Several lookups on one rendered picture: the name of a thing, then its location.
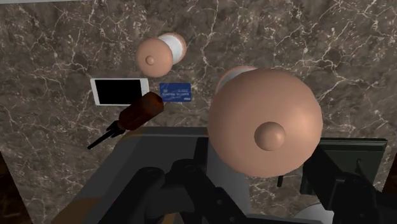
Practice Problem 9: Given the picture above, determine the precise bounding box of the white phone with black screen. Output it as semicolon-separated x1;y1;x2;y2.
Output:
90;78;150;106

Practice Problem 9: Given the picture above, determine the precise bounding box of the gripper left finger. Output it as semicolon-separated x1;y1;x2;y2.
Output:
105;158;249;224

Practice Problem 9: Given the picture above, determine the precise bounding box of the large peach domed lid jar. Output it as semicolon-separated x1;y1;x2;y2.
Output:
207;66;324;178

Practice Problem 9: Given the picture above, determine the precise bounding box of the white rounded object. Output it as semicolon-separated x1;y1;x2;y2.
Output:
293;203;336;224

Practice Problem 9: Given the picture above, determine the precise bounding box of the blue card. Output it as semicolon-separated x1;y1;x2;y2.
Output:
159;82;192;102

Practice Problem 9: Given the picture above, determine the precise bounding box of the dark green box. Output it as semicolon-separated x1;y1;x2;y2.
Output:
300;137;389;195

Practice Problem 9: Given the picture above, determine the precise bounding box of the small peach domed lid jar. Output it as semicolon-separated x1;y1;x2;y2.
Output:
135;32;188;78

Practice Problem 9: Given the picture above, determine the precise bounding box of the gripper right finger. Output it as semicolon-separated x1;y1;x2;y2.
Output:
302;144;397;224

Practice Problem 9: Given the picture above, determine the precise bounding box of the brown handled screwdriver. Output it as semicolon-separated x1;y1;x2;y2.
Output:
87;91;165;150

